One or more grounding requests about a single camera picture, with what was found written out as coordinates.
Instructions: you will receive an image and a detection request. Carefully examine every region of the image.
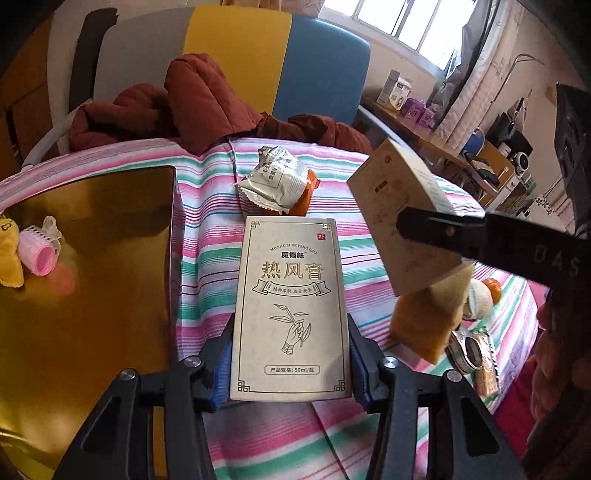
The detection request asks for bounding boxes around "green-edged cracker packet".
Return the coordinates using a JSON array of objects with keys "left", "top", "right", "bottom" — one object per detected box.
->
[{"left": 471, "top": 330, "right": 500, "bottom": 398}]

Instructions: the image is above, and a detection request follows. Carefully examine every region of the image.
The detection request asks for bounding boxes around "wooden desk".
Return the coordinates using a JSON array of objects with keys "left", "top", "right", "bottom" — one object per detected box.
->
[{"left": 360, "top": 96, "right": 532, "bottom": 205}]

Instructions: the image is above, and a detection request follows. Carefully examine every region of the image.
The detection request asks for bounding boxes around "yellow plush toy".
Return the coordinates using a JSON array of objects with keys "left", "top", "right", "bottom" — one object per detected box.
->
[{"left": 0, "top": 217, "right": 25, "bottom": 289}]

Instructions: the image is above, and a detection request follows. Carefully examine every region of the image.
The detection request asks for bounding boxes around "plain beige carton box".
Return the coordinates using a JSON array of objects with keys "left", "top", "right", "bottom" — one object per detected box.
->
[{"left": 346, "top": 138, "right": 476, "bottom": 297}]

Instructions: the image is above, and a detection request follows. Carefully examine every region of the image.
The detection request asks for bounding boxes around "metal tin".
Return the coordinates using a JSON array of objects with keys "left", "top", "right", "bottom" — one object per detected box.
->
[{"left": 445, "top": 330, "right": 484, "bottom": 373}]

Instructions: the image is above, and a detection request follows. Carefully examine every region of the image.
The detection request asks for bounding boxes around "yellow sponge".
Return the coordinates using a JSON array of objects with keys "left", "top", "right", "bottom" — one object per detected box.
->
[{"left": 390, "top": 265, "right": 475, "bottom": 365}]

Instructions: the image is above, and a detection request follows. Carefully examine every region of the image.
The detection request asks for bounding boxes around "grey yellow blue armchair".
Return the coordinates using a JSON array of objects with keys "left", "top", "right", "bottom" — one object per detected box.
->
[{"left": 22, "top": 4, "right": 372, "bottom": 168}]

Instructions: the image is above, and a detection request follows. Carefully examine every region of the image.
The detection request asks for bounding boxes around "grey yellow sock roll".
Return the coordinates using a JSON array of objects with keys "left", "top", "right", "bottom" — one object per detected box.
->
[{"left": 463, "top": 281, "right": 493, "bottom": 322}]

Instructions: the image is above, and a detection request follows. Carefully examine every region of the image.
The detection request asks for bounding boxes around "red-brown padded jacket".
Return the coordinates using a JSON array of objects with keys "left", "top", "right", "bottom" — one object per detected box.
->
[{"left": 69, "top": 53, "right": 373, "bottom": 156}]

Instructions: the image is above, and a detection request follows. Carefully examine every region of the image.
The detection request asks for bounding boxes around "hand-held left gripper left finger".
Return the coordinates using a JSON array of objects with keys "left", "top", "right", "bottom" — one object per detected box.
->
[{"left": 53, "top": 316, "right": 237, "bottom": 480}]

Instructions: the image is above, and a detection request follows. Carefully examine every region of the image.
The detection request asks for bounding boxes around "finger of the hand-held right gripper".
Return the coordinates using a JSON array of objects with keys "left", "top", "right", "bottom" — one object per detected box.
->
[{"left": 396, "top": 207, "right": 491, "bottom": 260}]

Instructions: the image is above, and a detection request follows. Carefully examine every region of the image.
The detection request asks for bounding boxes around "orange round object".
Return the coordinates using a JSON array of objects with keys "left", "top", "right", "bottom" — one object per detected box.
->
[{"left": 482, "top": 278, "right": 503, "bottom": 306}]

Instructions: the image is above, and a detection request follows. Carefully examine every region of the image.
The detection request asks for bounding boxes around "window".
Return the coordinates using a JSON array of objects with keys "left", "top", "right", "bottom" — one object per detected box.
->
[{"left": 318, "top": 0, "right": 476, "bottom": 62}]

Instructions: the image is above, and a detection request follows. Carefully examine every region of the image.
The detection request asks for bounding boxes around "orange snack packet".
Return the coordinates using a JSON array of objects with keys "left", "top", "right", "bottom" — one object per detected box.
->
[{"left": 286, "top": 168, "right": 322, "bottom": 217}]

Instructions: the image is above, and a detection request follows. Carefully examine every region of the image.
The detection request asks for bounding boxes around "black stereo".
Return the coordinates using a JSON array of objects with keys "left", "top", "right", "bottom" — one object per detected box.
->
[{"left": 488, "top": 98, "right": 535, "bottom": 158}]

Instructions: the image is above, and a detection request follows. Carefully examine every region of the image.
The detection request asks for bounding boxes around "white carton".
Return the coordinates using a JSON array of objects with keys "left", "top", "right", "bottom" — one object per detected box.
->
[{"left": 376, "top": 69, "right": 414, "bottom": 112}]

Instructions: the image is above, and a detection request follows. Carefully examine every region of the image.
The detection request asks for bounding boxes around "beige box with hand drawing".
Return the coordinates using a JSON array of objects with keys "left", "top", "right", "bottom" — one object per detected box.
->
[{"left": 229, "top": 215, "right": 354, "bottom": 402}]

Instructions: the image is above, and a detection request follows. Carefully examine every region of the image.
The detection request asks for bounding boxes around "pink hair roller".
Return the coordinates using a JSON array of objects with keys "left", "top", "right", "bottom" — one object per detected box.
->
[{"left": 17, "top": 216, "right": 64, "bottom": 277}]

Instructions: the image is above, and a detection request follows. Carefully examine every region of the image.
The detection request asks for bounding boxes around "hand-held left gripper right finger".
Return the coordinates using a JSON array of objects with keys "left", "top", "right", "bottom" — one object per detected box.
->
[{"left": 346, "top": 314, "right": 527, "bottom": 480}]

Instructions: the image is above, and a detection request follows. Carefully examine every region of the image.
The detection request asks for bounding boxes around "white snack packet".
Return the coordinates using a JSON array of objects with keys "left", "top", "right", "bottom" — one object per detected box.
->
[{"left": 234, "top": 145, "right": 309, "bottom": 216}]

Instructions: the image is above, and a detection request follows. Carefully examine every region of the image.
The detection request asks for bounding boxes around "striped tablecloth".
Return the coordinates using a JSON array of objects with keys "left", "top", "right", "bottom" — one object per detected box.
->
[{"left": 0, "top": 136, "right": 541, "bottom": 480}]

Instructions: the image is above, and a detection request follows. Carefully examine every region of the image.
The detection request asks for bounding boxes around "white quilted curtain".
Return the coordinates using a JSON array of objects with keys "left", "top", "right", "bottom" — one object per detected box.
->
[{"left": 434, "top": 0, "right": 523, "bottom": 136}]

